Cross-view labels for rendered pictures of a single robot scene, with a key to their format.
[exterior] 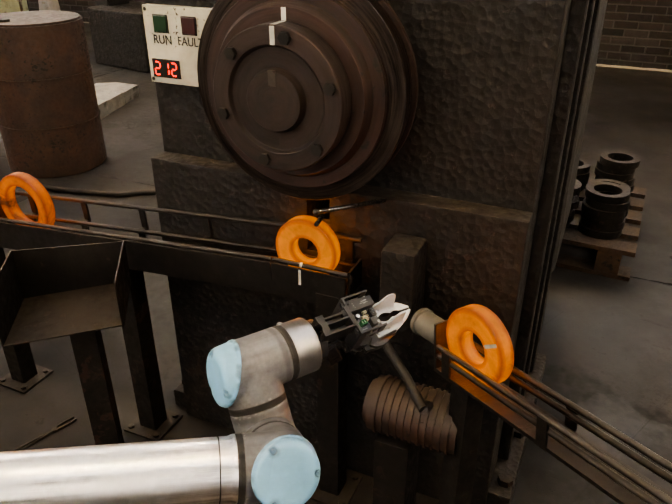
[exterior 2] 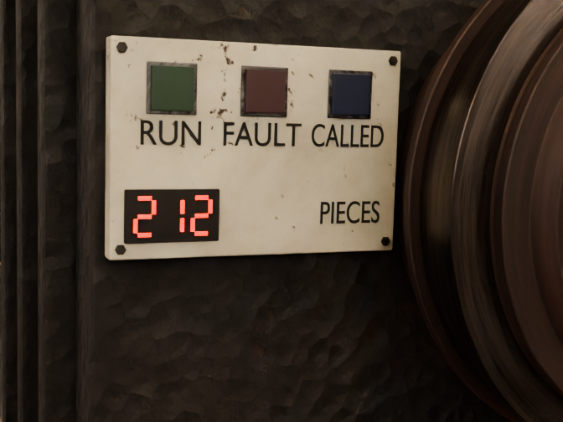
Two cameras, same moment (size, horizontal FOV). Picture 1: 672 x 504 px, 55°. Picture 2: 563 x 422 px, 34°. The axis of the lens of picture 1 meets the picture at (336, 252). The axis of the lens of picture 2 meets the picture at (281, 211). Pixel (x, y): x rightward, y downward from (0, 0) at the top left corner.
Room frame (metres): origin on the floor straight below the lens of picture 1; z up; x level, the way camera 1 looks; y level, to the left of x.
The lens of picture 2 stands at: (1.01, 0.88, 1.19)
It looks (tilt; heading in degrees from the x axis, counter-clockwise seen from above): 7 degrees down; 314
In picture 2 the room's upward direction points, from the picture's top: 2 degrees clockwise
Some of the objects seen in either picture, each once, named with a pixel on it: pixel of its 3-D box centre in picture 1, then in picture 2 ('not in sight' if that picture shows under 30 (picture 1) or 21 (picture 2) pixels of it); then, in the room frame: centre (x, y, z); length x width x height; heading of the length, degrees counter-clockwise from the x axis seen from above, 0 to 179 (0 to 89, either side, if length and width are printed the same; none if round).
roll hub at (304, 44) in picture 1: (279, 98); not in sight; (1.24, 0.11, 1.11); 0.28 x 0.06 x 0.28; 66
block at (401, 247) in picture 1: (402, 289); not in sight; (1.25, -0.15, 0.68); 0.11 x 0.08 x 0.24; 156
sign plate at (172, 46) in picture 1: (193, 47); (259, 150); (1.57, 0.34, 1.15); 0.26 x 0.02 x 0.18; 66
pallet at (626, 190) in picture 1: (516, 180); not in sight; (3.04, -0.91, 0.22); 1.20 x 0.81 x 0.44; 64
